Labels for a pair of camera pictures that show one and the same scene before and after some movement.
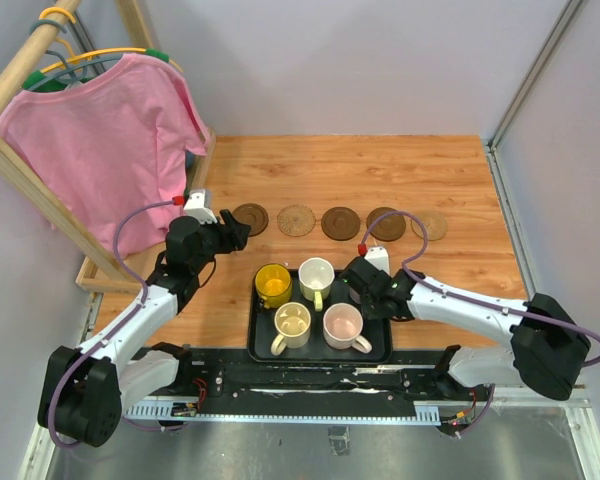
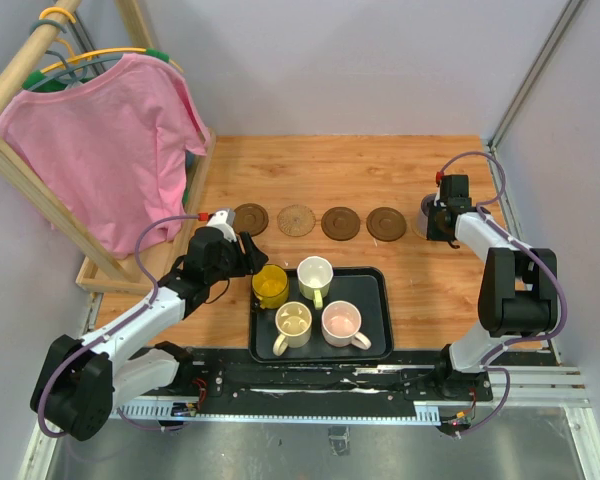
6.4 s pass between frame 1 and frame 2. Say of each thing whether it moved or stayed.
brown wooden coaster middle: stayed
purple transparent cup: moved
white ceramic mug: stayed
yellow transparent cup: stayed
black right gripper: moved
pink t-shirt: stayed
